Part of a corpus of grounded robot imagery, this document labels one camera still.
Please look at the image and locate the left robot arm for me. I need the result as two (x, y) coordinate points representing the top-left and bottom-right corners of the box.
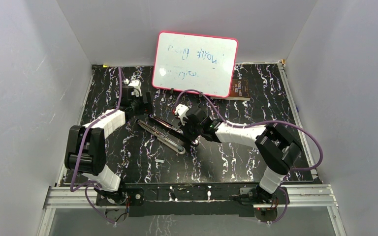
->
(64, 86), (153, 205)

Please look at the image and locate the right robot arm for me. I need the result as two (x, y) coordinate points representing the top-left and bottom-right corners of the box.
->
(174, 104), (302, 204)

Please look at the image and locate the brown Three Days book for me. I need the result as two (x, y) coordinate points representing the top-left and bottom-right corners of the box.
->
(227, 79), (251, 101)

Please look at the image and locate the pink framed whiteboard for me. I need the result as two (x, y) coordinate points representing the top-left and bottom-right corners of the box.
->
(152, 31), (238, 98)

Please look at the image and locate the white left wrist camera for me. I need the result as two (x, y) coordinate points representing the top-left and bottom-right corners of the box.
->
(128, 79), (142, 97)

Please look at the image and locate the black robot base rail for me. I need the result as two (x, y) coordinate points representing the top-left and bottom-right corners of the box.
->
(97, 182), (289, 218)

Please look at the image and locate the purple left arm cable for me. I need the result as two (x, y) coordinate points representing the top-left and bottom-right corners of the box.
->
(69, 66), (129, 225)

